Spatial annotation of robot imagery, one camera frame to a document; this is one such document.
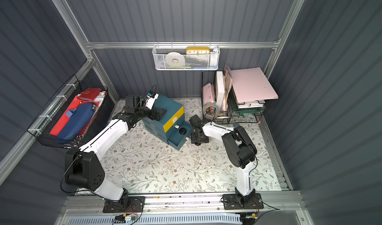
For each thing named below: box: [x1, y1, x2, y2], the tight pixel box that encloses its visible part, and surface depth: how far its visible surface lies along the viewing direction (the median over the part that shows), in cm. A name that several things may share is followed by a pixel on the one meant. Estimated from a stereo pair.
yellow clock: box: [186, 46, 211, 55], surface depth 89 cm
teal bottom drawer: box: [167, 120, 195, 151], surface depth 96 cm
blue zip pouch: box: [57, 102, 96, 143], surface depth 70 cm
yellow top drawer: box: [163, 105, 185, 133], surface depth 85 cm
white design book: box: [215, 70, 225, 113], surface depth 95 cm
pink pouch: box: [202, 82, 216, 106], surface depth 108 cm
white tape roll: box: [165, 51, 186, 67], surface depth 86 cm
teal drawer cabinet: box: [142, 93, 194, 151], surface depth 90 cm
